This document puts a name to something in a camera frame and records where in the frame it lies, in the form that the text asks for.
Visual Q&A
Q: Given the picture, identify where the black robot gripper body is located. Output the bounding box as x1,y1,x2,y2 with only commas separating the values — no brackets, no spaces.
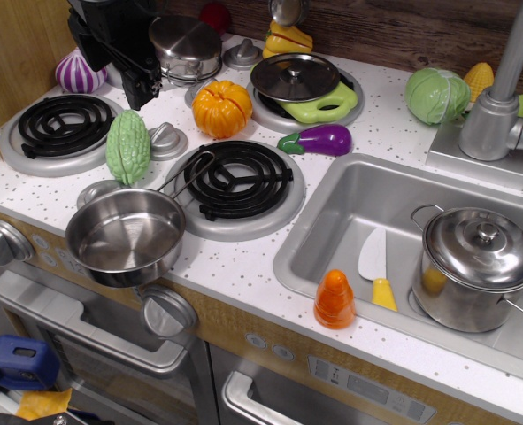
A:
68,1,161,84

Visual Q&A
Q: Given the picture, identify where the flat steel pot lid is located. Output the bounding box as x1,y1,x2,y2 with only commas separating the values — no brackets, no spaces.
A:
250,53,341,102

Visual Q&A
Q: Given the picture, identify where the small steel pot with lid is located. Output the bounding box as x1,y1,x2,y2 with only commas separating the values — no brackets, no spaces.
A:
149,15,222,86

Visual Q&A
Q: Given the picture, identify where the grey oven door handle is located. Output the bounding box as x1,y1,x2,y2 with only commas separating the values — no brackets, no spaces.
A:
0,271,188,377

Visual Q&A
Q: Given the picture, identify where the grey stove knob under pan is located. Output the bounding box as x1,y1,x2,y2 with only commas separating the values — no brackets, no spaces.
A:
140,284,198,339

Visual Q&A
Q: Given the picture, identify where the orange toy pumpkin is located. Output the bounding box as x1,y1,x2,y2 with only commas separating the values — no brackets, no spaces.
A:
192,81,253,139

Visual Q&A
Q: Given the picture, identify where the large steel pot with lid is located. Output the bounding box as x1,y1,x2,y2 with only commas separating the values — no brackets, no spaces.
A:
412,207,523,333

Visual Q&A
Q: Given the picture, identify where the grey stove knob left front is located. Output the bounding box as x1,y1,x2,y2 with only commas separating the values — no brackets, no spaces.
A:
0,220,35,267

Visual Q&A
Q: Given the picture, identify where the green toy cabbage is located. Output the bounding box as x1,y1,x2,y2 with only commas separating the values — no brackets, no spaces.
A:
404,68,471,125

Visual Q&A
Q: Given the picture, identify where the orange toy carrot piece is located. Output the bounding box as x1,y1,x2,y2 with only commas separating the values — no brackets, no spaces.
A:
313,269,356,329

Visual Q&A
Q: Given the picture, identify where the black burner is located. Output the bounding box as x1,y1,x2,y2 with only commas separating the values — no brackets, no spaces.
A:
0,94,123,177
164,141,304,242

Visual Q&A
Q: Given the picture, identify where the blue clamp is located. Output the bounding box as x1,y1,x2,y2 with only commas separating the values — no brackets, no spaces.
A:
0,335,60,390

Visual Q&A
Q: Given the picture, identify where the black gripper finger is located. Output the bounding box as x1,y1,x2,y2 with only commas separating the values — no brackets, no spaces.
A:
120,66,162,111

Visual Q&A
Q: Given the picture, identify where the back right burner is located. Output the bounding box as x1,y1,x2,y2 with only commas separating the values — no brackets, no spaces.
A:
247,68,365,135

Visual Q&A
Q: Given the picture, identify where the steel frying pan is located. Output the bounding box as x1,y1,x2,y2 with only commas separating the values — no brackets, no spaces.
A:
65,151,216,289

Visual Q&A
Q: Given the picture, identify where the grey countertop knob back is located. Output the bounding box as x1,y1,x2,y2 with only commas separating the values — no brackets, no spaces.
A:
223,38,263,71

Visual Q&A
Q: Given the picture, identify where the hanging steel ladle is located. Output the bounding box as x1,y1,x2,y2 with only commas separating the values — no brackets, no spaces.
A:
268,0,310,27

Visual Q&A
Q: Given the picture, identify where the grey countertop knob centre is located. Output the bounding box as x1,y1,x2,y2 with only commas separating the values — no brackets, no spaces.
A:
149,122,188,161

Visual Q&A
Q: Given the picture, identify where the purple striped toy garlic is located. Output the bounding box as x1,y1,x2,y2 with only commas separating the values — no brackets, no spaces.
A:
55,48,107,94

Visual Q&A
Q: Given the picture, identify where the front left black burner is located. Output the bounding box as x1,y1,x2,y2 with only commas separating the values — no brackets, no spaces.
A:
0,94,123,177

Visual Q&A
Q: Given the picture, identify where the yellow toy corn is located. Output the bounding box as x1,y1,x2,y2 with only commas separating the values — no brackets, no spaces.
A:
464,62,495,103

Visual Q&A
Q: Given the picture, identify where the grey toy faucet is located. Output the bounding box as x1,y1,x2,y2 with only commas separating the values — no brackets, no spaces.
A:
426,4,523,190

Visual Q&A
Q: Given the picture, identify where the green toy cutting board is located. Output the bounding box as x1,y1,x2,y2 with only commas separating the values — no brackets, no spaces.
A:
277,82,363,124

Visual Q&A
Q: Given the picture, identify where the grey countertop knob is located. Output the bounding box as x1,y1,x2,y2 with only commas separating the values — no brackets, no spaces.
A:
149,122,188,161
223,38,263,71

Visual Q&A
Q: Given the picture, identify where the grey toy sink basin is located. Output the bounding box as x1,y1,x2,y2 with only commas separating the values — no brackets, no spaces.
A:
273,154,523,379

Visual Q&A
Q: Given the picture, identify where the purple toy eggplant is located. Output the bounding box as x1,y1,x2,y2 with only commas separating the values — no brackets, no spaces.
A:
277,124,353,157

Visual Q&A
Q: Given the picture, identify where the green bumpy toy squash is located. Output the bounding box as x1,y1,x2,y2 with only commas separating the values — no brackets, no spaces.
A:
105,110,150,185

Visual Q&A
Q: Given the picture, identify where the yellow cloth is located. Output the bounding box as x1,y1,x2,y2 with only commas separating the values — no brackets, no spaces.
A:
16,389,72,421

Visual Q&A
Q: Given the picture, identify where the grey dishwasher door handle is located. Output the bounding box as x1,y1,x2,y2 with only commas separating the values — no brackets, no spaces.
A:
222,371,288,424

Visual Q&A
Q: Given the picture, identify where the white toy knife yellow handle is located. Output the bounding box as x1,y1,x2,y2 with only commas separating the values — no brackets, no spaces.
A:
358,228,398,312

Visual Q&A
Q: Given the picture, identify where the yellow toy bell pepper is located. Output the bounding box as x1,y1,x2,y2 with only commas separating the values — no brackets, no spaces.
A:
262,20,313,58

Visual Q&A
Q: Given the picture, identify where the red toy vegetable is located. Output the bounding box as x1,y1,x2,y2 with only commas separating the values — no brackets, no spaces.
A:
198,2,232,36

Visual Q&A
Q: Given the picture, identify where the front right black burner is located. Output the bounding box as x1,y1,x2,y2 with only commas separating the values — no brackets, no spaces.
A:
164,141,304,242

